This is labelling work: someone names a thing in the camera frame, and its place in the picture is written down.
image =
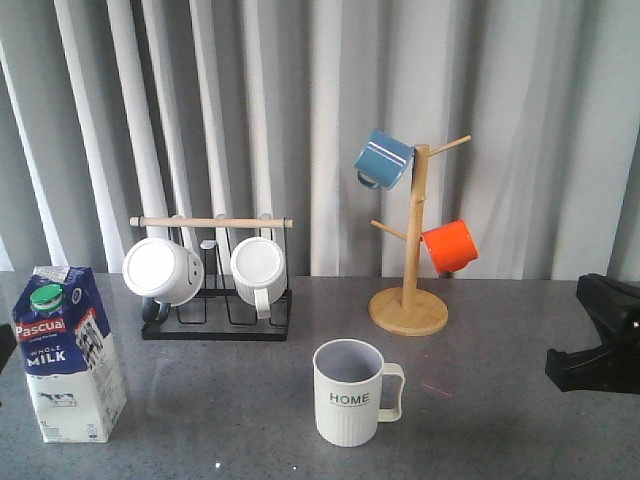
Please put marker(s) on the white smiley hanging mug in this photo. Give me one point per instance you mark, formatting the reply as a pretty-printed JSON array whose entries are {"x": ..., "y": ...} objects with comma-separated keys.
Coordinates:
[{"x": 163, "y": 270}]

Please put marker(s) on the Pascual whole milk carton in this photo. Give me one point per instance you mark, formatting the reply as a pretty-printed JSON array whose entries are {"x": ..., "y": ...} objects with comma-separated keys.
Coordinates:
[{"x": 69, "y": 355}]

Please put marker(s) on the orange mug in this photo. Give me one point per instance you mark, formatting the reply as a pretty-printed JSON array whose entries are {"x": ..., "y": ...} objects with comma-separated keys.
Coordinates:
[{"x": 450, "y": 247}]

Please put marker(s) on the black wire mug rack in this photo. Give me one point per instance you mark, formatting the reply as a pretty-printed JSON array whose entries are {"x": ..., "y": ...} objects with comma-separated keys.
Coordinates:
[{"x": 217, "y": 312}]

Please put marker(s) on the grey white curtain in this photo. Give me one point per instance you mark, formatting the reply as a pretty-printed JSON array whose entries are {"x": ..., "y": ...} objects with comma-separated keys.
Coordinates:
[{"x": 111, "y": 109}]

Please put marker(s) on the white ribbed hanging mug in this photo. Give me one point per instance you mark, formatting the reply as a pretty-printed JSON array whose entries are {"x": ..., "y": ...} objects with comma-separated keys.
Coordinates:
[{"x": 258, "y": 270}]

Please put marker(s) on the blue mug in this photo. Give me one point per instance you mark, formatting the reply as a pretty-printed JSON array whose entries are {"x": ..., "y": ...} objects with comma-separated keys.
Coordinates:
[{"x": 382, "y": 161}]

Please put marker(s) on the wooden mug tree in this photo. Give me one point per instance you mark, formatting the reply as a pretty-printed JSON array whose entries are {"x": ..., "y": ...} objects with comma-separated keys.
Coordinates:
[{"x": 408, "y": 310}]

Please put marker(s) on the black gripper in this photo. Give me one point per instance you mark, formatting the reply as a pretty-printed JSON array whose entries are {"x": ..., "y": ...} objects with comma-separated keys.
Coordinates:
[{"x": 613, "y": 366}]

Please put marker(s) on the white HOME cup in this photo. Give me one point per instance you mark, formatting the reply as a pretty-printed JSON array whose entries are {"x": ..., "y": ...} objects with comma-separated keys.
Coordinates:
[{"x": 348, "y": 382}]

